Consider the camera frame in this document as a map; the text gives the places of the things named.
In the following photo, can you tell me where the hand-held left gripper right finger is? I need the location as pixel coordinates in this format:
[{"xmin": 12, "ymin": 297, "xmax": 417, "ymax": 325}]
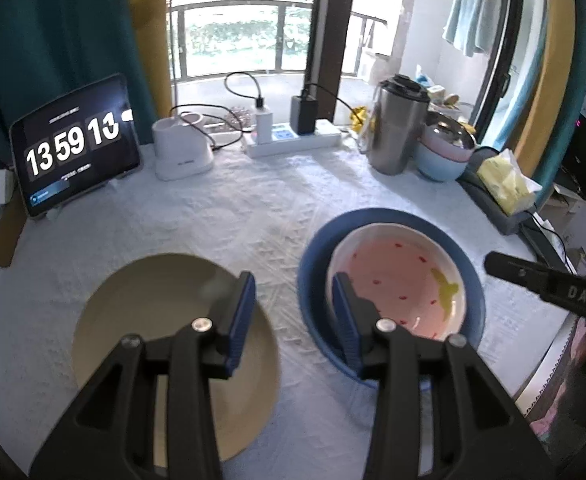
[{"xmin": 332, "ymin": 271, "xmax": 558, "ymax": 480}]

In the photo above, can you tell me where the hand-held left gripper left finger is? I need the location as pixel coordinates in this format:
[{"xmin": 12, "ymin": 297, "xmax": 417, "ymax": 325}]
[{"xmin": 25, "ymin": 270, "xmax": 258, "ymax": 480}]

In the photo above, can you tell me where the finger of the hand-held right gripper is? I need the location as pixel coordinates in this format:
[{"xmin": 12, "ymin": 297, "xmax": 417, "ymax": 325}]
[{"xmin": 484, "ymin": 251, "xmax": 546, "ymax": 295}]

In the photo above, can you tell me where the large blue bowl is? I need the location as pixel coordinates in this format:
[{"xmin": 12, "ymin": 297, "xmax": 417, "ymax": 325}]
[{"xmin": 297, "ymin": 207, "xmax": 486, "ymax": 393}]

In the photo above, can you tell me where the pink dotted bowl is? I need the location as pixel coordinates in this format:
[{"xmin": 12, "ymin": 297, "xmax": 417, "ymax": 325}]
[{"xmin": 325, "ymin": 225, "xmax": 468, "ymax": 343}]

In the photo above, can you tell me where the beige plate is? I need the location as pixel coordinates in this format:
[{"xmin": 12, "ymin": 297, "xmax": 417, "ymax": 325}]
[{"xmin": 72, "ymin": 254, "xmax": 281, "ymax": 463}]

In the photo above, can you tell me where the black flat device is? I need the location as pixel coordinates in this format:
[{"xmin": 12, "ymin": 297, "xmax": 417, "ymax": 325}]
[{"xmin": 520, "ymin": 210, "xmax": 581, "ymax": 273}]

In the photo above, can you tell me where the yellow tissue pack in holder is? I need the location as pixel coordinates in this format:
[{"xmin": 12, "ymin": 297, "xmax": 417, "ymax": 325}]
[{"xmin": 460, "ymin": 147, "xmax": 538, "ymax": 236}]

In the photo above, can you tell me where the pink patterned clothing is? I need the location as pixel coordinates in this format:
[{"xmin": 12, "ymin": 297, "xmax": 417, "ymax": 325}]
[{"xmin": 525, "ymin": 315, "xmax": 586, "ymax": 461}]

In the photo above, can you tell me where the white textured tablecloth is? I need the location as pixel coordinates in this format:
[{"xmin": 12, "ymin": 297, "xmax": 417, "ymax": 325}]
[{"xmin": 0, "ymin": 135, "xmax": 574, "ymax": 480}]

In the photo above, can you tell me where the light blue bowl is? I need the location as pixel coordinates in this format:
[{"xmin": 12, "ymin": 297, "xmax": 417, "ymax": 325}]
[{"xmin": 415, "ymin": 147, "xmax": 474, "ymax": 182}]

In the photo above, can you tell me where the steel bowl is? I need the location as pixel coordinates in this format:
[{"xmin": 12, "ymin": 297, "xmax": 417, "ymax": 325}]
[{"xmin": 423, "ymin": 112, "xmax": 478, "ymax": 150}]

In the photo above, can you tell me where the teal curtain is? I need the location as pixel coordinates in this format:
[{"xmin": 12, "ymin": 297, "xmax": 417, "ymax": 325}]
[
  {"xmin": 0, "ymin": 0, "xmax": 156, "ymax": 161},
  {"xmin": 538, "ymin": 0, "xmax": 586, "ymax": 191}
]

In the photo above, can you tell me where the white desk lamp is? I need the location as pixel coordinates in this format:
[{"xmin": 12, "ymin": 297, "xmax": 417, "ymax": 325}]
[{"xmin": 115, "ymin": 0, "xmax": 230, "ymax": 181}]

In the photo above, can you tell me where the stainless steel thermos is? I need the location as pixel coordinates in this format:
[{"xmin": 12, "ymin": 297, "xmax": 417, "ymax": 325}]
[{"xmin": 368, "ymin": 74, "xmax": 431, "ymax": 176}]

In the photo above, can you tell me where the white power strip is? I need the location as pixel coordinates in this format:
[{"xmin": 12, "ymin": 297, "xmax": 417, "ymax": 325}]
[{"xmin": 243, "ymin": 121, "xmax": 344, "ymax": 159}]

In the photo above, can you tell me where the white charger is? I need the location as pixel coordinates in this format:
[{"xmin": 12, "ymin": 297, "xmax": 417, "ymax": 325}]
[{"xmin": 254, "ymin": 105, "xmax": 274, "ymax": 143}]

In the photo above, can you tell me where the clear glass dish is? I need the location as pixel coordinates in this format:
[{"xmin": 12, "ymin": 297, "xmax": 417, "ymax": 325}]
[{"xmin": 208, "ymin": 105, "xmax": 254, "ymax": 136}]

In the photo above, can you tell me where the yellow wrapper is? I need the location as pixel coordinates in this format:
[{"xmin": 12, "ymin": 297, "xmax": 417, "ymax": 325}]
[{"xmin": 349, "ymin": 106, "xmax": 374, "ymax": 133}]

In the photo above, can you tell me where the black charger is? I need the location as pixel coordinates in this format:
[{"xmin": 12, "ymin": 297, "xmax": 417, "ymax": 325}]
[{"xmin": 291, "ymin": 95, "xmax": 318, "ymax": 135}]

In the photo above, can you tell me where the yellow curtain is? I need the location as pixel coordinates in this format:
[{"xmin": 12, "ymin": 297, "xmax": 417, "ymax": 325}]
[
  {"xmin": 123, "ymin": 0, "xmax": 176, "ymax": 126},
  {"xmin": 515, "ymin": 0, "xmax": 578, "ymax": 186}
]

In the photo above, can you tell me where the tablet with clock display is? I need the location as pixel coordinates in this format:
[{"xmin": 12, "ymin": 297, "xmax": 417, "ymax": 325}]
[{"xmin": 9, "ymin": 72, "xmax": 142, "ymax": 219}]

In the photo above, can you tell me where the light blue hanging towel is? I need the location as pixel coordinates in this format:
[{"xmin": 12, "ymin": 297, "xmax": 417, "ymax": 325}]
[{"xmin": 443, "ymin": 0, "xmax": 496, "ymax": 58}]

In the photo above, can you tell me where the small white box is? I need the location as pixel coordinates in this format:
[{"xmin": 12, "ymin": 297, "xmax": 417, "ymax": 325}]
[{"xmin": 0, "ymin": 169, "xmax": 16, "ymax": 206}]

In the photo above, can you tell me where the balcony railing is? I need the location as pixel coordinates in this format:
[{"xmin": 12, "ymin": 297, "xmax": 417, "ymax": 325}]
[{"xmin": 168, "ymin": 2, "xmax": 388, "ymax": 81}]

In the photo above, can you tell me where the black lamp cable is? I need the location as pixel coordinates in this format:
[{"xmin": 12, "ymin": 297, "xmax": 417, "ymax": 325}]
[{"xmin": 170, "ymin": 104, "xmax": 246, "ymax": 151}]

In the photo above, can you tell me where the black charger cable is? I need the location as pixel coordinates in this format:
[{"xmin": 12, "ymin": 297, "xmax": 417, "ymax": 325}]
[
  {"xmin": 300, "ymin": 82, "xmax": 358, "ymax": 116},
  {"xmin": 224, "ymin": 71, "xmax": 266, "ymax": 108}
]

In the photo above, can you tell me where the dark sliding door frame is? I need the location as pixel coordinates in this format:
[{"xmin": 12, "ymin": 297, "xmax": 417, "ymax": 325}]
[{"xmin": 305, "ymin": 0, "xmax": 358, "ymax": 123}]

